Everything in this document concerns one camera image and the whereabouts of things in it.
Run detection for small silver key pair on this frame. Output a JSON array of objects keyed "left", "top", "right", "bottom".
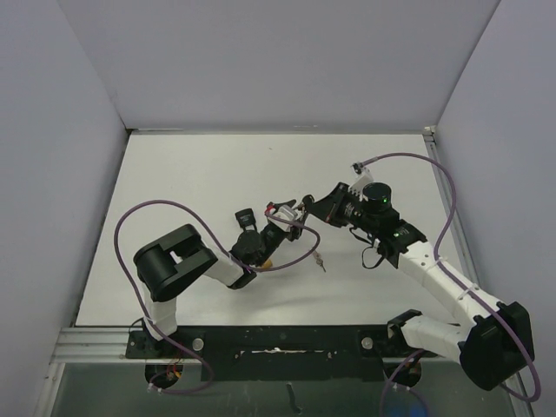
[{"left": 312, "top": 251, "right": 326, "bottom": 272}]

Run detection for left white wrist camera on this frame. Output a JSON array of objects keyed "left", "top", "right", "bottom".
[{"left": 265, "top": 206, "right": 301, "bottom": 232}]

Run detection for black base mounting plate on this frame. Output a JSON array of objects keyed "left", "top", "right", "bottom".
[{"left": 125, "top": 325, "right": 413, "bottom": 381}]

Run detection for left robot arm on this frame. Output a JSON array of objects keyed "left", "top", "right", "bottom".
[{"left": 133, "top": 200, "right": 308, "bottom": 357}]

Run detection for aluminium frame rail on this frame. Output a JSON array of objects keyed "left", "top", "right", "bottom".
[{"left": 50, "top": 323, "right": 509, "bottom": 364}]

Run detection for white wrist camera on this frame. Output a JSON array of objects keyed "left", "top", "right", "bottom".
[
  {"left": 348, "top": 162, "right": 374, "bottom": 201},
  {"left": 265, "top": 206, "right": 301, "bottom": 232}
]

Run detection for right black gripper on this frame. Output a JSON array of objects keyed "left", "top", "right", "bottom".
[{"left": 307, "top": 182, "right": 378, "bottom": 235}]

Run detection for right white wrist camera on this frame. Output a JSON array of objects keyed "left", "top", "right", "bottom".
[{"left": 348, "top": 162, "right": 374, "bottom": 201}]

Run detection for black padlock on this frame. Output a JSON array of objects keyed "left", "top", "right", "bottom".
[{"left": 235, "top": 208, "right": 257, "bottom": 232}]

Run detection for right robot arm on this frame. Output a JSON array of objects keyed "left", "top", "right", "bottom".
[{"left": 303, "top": 182, "right": 534, "bottom": 391}]

